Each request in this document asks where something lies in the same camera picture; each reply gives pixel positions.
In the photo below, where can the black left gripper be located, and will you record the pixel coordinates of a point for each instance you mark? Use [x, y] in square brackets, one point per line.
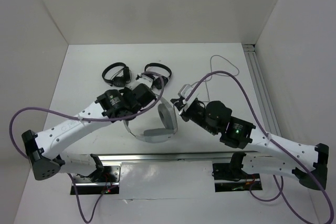
[126, 89]

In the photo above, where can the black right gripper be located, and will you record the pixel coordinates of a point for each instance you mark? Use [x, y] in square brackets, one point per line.
[181, 107]

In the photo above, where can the white over-ear headphones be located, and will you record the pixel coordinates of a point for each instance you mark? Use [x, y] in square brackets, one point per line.
[159, 135]

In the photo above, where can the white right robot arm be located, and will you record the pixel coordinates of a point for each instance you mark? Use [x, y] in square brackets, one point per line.
[259, 154]

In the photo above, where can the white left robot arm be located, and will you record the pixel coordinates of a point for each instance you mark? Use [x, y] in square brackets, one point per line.
[46, 150]

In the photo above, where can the black headphones with silver band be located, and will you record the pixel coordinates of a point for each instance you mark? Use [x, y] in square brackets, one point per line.
[121, 78]

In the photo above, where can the black headphones with thin band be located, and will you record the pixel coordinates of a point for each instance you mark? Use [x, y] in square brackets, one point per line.
[160, 81]

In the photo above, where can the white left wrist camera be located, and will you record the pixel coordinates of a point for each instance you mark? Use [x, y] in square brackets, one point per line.
[144, 79]

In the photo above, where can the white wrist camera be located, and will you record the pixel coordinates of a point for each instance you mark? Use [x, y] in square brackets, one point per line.
[144, 79]
[187, 96]

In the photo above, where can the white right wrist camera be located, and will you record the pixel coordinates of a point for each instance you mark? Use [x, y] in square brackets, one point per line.
[187, 96]

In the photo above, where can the aluminium front rail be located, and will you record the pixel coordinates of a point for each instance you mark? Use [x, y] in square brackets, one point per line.
[169, 157]

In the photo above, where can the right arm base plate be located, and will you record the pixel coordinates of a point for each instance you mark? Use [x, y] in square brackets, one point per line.
[226, 181]

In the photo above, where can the aluminium side rail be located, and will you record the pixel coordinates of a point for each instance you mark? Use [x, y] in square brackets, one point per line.
[265, 104]

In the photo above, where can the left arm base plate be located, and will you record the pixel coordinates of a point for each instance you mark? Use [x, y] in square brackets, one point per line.
[107, 183]

